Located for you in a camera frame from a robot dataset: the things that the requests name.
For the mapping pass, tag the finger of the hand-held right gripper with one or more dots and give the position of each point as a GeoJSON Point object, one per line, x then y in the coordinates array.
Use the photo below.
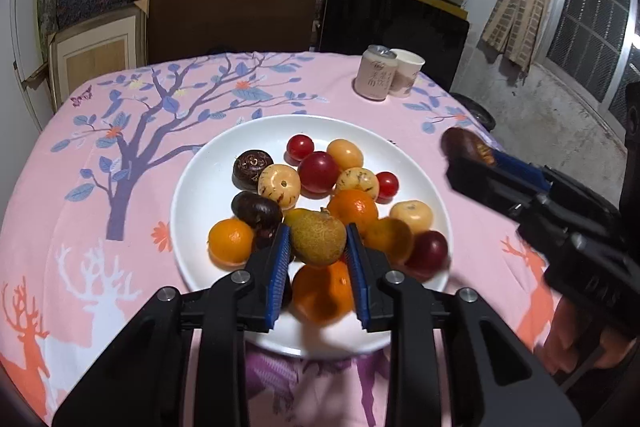
{"type": "Point", "coordinates": [480, 179]}
{"type": "Point", "coordinates": [520, 169]}

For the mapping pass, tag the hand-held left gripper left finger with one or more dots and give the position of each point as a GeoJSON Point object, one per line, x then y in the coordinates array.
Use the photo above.
{"type": "Point", "coordinates": [277, 287]}

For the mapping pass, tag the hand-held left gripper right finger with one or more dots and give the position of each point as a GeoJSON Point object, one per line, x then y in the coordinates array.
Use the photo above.
{"type": "Point", "coordinates": [360, 287]}

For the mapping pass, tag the elongated dark water chestnut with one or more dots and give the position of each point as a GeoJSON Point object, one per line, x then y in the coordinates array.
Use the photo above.
{"type": "Point", "coordinates": [465, 146]}

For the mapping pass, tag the large orange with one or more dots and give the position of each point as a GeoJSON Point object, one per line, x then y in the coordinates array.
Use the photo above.
{"type": "Point", "coordinates": [322, 294]}

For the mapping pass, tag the dark purple plum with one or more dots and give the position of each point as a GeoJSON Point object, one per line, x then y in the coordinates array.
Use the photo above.
{"type": "Point", "coordinates": [264, 237]}

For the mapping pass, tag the yellow-orange tangerine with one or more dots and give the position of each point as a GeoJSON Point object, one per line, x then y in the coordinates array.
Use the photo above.
{"type": "Point", "coordinates": [387, 241]}

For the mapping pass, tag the small brown pear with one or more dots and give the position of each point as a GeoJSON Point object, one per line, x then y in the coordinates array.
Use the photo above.
{"type": "Point", "coordinates": [318, 239]}

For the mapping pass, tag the reddish purple plum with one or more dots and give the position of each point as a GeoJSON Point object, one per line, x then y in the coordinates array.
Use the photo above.
{"type": "Point", "coordinates": [427, 254]}

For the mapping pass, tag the red cherry tomato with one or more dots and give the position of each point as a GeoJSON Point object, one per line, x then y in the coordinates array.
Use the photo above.
{"type": "Point", "coordinates": [300, 147]}
{"type": "Point", "coordinates": [387, 186]}

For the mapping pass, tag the yellow plum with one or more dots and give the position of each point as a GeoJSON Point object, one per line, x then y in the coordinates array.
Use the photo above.
{"type": "Point", "coordinates": [357, 182]}
{"type": "Point", "coordinates": [279, 185]}
{"type": "Point", "coordinates": [345, 153]}

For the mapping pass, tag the large red plum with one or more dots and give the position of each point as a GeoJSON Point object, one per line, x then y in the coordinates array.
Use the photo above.
{"type": "Point", "coordinates": [318, 172]}

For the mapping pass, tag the white oval plate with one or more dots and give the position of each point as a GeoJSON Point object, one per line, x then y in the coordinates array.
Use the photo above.
{"type": "Point", "coordinates": [200, 187]}

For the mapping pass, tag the person's right hand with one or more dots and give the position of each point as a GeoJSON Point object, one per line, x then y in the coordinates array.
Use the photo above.
{"type": "Point", "coordinates": [565, 337]}

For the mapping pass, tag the black round stool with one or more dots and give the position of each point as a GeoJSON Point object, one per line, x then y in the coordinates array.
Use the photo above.
{"type": "Point", "coordinates": [477, 114]}

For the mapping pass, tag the white paper cup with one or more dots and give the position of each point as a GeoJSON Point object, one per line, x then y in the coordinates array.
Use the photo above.
{"type": "Point", "coordinates": [407, 74]}

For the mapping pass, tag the pale drink can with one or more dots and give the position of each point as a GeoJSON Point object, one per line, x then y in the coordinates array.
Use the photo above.
{"type": "Point", "coordinates": [375, 74]}

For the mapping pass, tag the mesh-covered window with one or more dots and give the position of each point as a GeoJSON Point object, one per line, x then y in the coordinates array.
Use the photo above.
{"type": "Point", "coordinates": [585, 22]}

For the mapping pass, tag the black panel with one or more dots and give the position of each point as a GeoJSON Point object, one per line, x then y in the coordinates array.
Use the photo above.
{"type": "Point", "coordinates": [395, 22]}

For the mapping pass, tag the pink deer-print tablecloth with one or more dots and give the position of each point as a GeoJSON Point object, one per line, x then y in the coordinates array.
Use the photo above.
{"type": "Point", "coordinates": [75, 207]}

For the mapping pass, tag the brown cardboard sheet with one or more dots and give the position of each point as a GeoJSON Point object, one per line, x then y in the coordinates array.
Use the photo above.
{"type": "Point", "coordinates": [225, 22]}

